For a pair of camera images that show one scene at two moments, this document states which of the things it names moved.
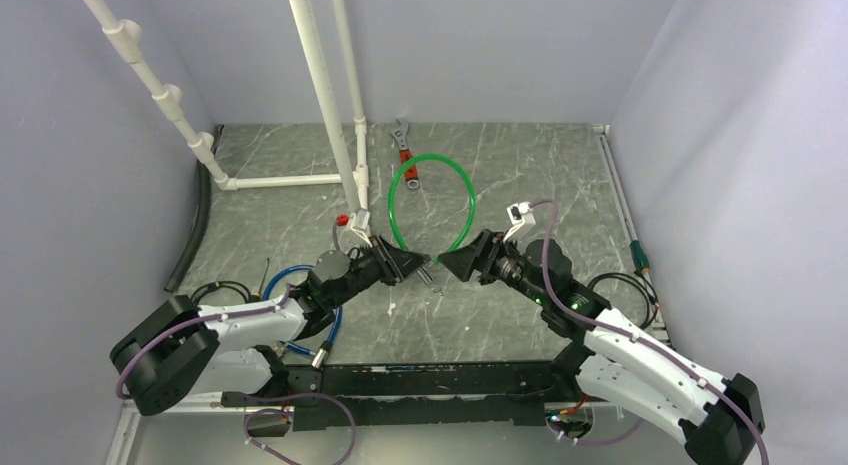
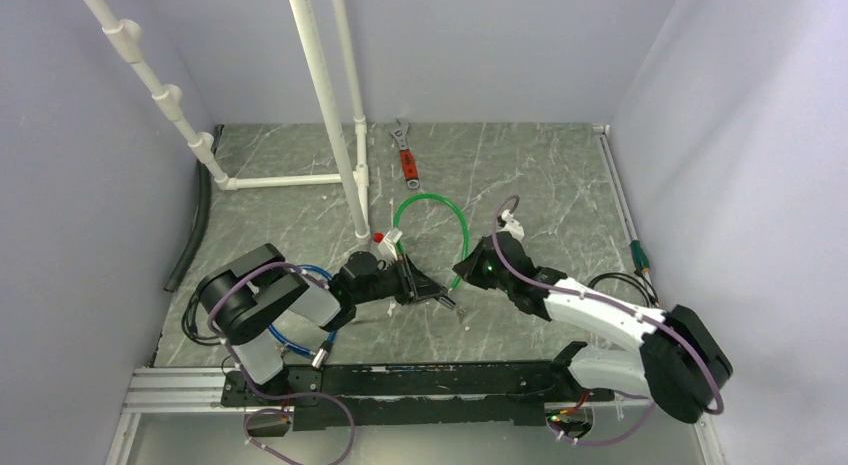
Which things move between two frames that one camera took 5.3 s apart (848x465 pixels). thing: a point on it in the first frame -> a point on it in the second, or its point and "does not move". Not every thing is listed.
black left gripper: [394, 264] -> [413, 283]
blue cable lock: [322, 353] does not move
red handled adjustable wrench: [410, 173] does not move
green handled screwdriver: [639, 257] does not move
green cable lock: [392, 216] -> [390, 243]
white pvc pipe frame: [127, 36] does not move
